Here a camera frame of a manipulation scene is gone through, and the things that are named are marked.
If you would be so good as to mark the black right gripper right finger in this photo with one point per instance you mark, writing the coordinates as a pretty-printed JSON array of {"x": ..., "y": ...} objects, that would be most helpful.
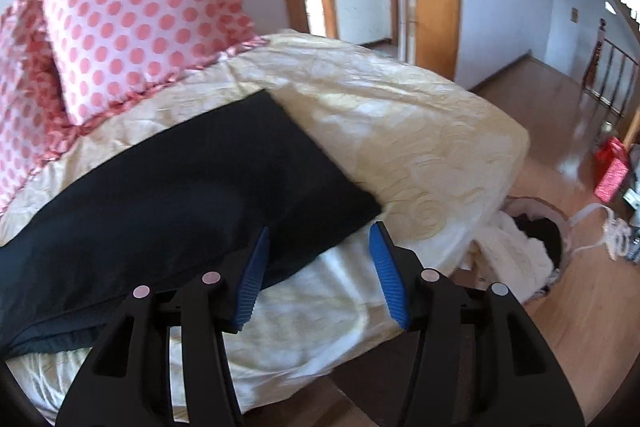
[{"x": 515, "y": 378}]

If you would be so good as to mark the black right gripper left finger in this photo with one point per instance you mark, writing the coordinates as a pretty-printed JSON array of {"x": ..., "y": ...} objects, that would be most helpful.
[{"x": 125, "y": 379}]

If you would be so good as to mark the black pants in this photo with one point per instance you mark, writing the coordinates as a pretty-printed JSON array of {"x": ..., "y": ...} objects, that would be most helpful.
[{"x": 170, "y": 208}]

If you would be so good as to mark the white clothes in basket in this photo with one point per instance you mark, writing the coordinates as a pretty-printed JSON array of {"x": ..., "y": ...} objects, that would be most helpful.
[{"x": 502, "y": 253}]

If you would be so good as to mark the round laundry basket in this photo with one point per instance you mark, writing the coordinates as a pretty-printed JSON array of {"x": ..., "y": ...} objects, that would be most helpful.
[{"x": 537, "y": 219}]

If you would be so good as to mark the cream patterned bed quilt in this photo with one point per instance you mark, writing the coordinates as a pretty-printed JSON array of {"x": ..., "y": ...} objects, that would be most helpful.
[{"x": 438, "y": 158}]

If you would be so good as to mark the red bag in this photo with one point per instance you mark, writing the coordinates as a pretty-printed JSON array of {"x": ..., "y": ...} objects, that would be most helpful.
[{"x": 611, "y": 166}]

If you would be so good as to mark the left pink polka dot pillow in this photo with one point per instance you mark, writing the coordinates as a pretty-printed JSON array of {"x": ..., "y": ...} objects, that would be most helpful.
[{"x": 35, "y": 128}]

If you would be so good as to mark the pink polka dot pillow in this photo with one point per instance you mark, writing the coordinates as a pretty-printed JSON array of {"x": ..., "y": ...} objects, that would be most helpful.
[
  {"x": 35, "y": 128},
  {"x": 107, "y": 51}
]

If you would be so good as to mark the wooden stair railing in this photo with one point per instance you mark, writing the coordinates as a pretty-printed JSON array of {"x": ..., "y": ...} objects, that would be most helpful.
[{"x": 609, "y": 77}]

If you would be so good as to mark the right pink polka dot pillow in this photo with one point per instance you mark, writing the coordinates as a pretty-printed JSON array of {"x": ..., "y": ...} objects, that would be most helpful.
[{"x": 107, "y": 51}]

